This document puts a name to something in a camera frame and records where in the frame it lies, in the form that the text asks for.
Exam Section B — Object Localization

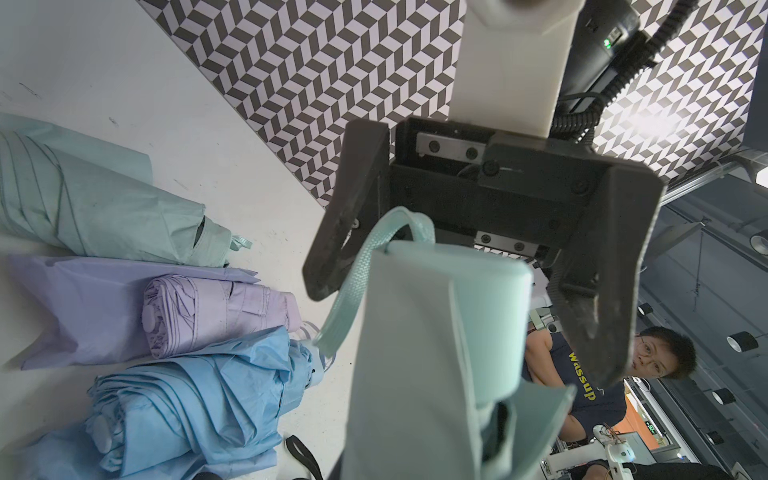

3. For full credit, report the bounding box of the lavender sleeve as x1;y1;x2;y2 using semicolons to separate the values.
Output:
8;254;258;370

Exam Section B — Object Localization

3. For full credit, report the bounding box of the mint green sleeved umbrella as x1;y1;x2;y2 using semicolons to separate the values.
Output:
1;113;252;267

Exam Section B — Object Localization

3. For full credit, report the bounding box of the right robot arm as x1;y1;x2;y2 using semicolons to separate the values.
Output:
303;1;696;386

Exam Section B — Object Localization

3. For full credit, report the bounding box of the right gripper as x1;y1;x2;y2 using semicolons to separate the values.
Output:
302;117;666;388

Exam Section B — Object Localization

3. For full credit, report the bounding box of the blue sleeved umbrella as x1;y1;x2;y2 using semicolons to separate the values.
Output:
85;327;326;463

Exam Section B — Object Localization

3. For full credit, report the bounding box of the lavender sleeved umbrella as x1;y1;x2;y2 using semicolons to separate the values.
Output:
142;275;302;359

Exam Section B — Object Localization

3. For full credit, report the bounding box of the person in navy shirt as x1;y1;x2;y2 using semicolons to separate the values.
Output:
521;325;698;445

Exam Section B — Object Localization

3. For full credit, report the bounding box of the blue sleeve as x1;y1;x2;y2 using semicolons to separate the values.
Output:
15;422;277;479

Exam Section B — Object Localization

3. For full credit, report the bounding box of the black sleeved umbrella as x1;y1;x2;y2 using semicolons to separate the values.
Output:
285;435;324;480

